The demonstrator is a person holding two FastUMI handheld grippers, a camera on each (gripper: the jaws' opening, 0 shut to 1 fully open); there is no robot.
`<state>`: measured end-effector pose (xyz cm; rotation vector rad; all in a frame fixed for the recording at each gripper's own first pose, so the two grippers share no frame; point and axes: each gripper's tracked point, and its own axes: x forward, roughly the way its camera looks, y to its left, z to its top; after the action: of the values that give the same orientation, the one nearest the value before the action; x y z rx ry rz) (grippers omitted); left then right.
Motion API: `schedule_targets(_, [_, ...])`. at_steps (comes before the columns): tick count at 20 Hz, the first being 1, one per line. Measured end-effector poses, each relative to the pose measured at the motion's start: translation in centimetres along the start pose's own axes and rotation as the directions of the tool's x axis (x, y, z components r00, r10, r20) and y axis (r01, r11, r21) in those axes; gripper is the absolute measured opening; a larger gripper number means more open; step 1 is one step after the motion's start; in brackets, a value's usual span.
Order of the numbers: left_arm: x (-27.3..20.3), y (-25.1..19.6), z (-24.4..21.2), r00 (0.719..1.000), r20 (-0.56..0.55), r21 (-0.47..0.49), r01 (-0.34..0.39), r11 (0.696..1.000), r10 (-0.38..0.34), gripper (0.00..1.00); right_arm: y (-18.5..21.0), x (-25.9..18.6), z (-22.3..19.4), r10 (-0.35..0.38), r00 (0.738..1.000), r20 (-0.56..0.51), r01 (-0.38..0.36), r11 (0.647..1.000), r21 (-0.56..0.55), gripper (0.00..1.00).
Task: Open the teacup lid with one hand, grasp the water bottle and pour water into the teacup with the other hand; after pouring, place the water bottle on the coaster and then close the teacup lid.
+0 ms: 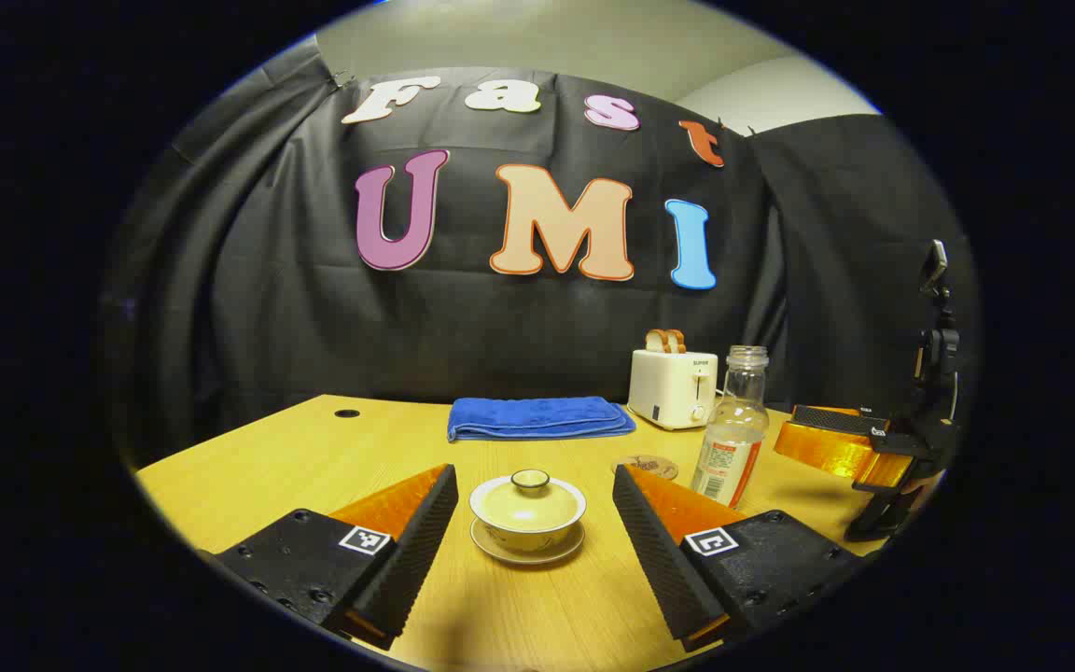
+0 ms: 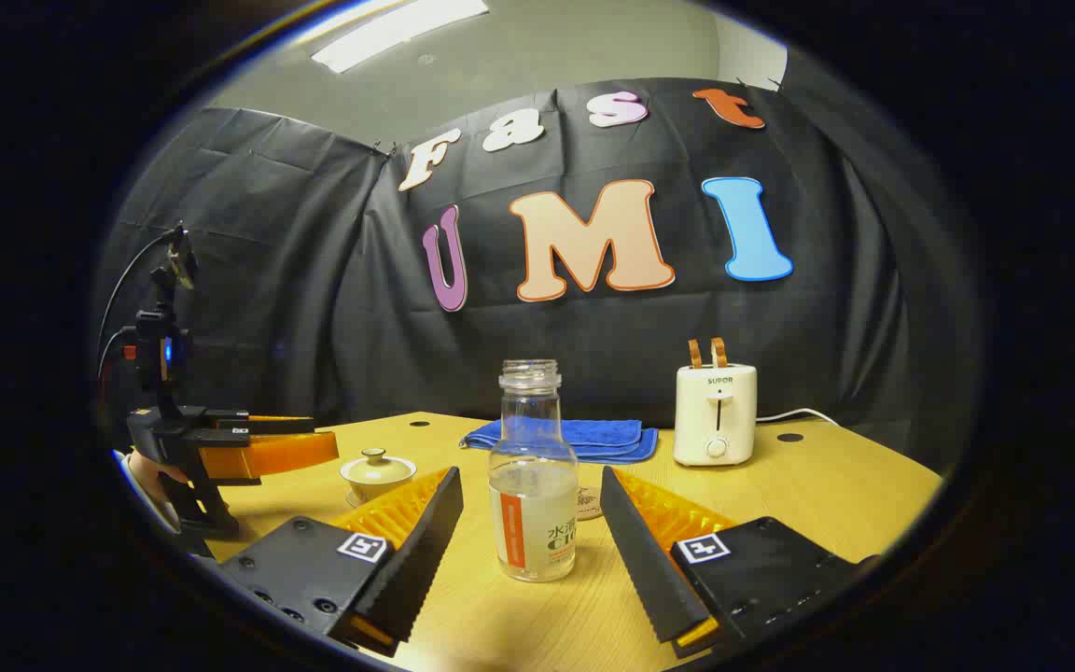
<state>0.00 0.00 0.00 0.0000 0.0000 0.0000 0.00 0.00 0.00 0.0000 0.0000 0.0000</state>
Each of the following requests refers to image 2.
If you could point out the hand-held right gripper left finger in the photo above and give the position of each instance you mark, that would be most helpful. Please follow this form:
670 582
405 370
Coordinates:
425 551

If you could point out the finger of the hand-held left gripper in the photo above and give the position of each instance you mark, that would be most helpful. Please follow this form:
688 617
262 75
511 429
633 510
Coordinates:
276 425
286 453

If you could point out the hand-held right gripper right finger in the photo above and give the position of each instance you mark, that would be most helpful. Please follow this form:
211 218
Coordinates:
649 569

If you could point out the cream ceramic teacup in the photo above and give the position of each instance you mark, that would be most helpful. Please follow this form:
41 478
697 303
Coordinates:
377 493

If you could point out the round patterned coaster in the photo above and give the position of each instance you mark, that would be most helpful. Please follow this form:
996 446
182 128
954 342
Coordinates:
591 504

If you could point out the cream ceramic teacup lid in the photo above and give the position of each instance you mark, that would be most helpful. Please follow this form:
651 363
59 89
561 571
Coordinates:
377 465

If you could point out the clear plastic water bottle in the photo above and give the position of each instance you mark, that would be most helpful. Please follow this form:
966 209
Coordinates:
533 485

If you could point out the folded blue towel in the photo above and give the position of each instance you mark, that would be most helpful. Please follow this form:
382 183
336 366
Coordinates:
593 437

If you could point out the black backdrop cloth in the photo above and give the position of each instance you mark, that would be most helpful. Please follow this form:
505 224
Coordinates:
314 280

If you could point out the white toaster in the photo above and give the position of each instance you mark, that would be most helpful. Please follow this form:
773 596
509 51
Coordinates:
715 415

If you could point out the bread slice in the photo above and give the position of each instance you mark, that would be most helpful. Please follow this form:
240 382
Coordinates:
719 353
695 355

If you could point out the ceiling light panel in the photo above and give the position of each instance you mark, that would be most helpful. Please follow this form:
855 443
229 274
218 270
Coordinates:
388 33

